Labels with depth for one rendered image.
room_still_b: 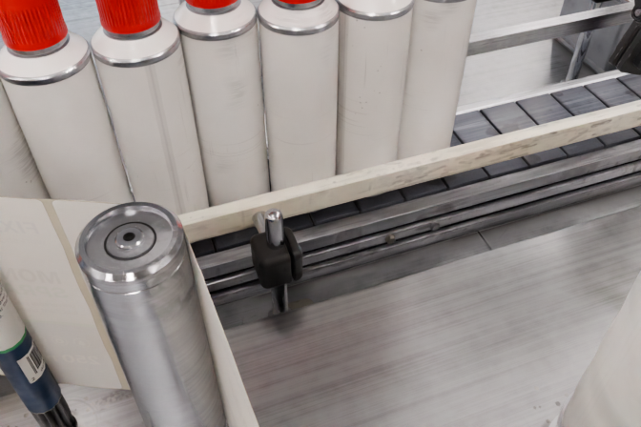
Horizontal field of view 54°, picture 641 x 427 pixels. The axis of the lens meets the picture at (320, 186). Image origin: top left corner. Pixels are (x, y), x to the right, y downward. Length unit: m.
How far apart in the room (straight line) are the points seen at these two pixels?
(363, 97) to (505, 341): 0.19
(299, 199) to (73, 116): 0.16
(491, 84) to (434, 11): 0.31
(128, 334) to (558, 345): 0.29
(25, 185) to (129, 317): 0.22
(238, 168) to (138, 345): 0.22
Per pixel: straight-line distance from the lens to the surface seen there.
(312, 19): 0.39
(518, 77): 0.76
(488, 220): 0.56
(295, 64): 0.40
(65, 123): 0.40
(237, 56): 0.40
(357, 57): 0.43
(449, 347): 0.43
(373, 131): 0.46
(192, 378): 0.28
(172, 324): 0.25
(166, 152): 0.42
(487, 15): 0.87
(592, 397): 0.33
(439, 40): 0.45
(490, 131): 0.59
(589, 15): 0.61
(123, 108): 0.40
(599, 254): 0.51
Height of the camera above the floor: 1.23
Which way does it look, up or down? 44 degrees down
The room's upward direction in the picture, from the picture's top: straight up
